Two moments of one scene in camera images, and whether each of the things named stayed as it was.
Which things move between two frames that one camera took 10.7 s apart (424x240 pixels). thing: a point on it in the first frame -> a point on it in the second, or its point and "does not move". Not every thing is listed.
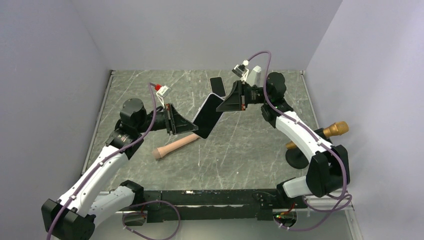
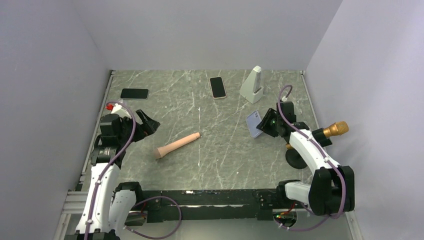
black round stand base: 295,159 does not move
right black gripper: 237,99 -> 264,124
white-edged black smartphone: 217,86 does not move
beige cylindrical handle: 157,153 does not move
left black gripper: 178,124 -> 143,130
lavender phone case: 207,116 -> 252,120
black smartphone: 207,117 -> 135,94
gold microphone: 337,129 does not move
